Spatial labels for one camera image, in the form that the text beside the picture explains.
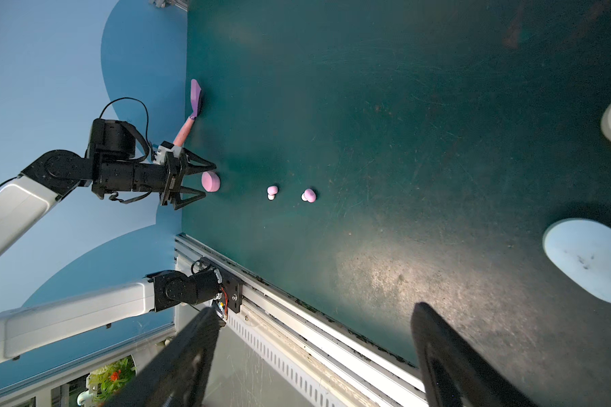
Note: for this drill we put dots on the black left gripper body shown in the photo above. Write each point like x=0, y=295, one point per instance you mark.
x=175, y=172

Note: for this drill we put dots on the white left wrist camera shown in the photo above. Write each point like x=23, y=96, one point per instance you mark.
x=165, y=151

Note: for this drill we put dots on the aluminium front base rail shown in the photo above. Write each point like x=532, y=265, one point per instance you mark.
x=325, y=361

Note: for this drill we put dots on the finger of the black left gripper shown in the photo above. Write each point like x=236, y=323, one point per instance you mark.
x=194, y=164
x=186, y=196

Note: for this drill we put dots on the purple earbud charging case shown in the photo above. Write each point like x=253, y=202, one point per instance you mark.
x=210, y=181

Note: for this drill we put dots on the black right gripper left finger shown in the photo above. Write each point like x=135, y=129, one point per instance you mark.
x=179, y=374

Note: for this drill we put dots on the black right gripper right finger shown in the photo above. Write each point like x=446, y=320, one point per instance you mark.
x=453, y=372

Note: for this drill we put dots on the pink earbud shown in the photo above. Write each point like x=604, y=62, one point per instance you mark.
x=272, y=191
x=309, y=196

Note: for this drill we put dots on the aluminium left corner post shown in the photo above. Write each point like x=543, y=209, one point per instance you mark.
x=181, y=4

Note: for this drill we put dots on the light blue earbud charging case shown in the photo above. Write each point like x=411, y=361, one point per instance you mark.
x=581, y=249

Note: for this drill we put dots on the purple pink toy scoop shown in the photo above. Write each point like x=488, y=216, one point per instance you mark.
x=195, y=104

